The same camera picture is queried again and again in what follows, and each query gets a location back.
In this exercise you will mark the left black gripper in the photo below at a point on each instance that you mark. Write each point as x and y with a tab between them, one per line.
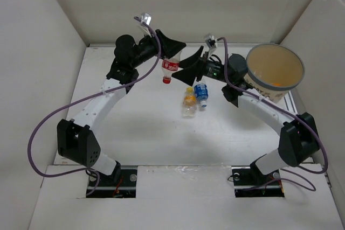
170	47

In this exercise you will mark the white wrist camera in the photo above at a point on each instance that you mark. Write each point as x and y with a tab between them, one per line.
211	43
145	20

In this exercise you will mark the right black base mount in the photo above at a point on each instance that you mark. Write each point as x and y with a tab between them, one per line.
248	185

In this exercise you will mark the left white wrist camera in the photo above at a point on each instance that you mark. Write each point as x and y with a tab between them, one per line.
145	20

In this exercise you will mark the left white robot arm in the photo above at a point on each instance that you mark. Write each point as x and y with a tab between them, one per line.
76	138

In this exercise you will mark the yellow cap orange label bottle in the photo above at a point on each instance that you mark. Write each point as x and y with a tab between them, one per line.
189	105

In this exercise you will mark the beige capybara bin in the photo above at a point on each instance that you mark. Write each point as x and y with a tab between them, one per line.
273	70

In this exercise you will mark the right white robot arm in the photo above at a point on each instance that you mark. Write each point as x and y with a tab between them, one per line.
298	138

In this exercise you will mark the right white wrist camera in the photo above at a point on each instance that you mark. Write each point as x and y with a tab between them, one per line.
211	43

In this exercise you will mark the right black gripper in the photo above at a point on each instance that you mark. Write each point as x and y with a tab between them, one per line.
192	66

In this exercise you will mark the red label plastic bottle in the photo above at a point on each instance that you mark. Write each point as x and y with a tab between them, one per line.
170	66

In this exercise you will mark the blue label white cap bottle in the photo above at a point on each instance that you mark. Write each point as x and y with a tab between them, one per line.
201	92

